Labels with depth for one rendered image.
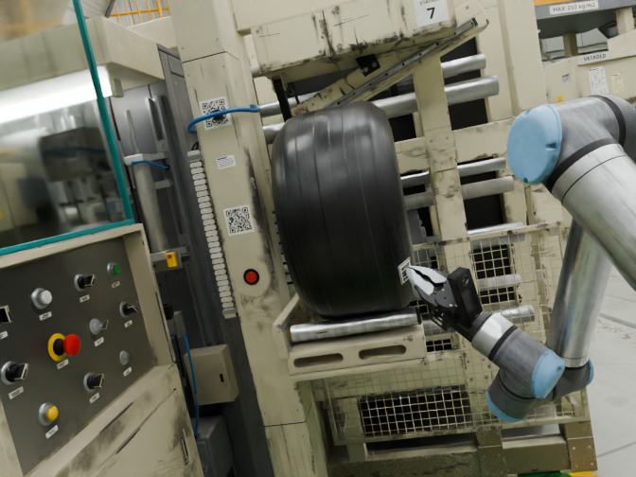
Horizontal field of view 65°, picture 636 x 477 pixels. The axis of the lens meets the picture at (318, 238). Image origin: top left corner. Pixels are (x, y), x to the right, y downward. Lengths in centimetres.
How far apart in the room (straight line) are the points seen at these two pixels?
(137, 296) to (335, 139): 63
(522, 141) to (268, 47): 98
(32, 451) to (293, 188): 70
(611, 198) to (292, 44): 110
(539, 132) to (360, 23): 90
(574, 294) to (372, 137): 53
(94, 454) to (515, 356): 82
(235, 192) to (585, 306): 87
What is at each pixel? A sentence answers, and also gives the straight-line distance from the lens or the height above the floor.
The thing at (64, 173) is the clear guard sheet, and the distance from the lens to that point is 116.
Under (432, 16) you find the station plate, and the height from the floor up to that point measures 168.
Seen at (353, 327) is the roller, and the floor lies 90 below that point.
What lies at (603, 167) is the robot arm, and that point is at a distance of 81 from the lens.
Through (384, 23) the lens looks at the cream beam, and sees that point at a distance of 160.
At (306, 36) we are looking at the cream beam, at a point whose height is 171.
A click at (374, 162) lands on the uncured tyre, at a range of 112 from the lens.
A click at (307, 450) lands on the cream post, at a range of 155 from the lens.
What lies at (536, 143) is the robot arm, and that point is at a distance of 83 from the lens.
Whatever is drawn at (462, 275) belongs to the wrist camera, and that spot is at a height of 104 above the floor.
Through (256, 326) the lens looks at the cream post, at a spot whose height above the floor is 92.
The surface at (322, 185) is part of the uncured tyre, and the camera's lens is 112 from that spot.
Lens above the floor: 130
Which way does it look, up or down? 7 degrees down
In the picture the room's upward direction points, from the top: 11 degrees counter-clockwise
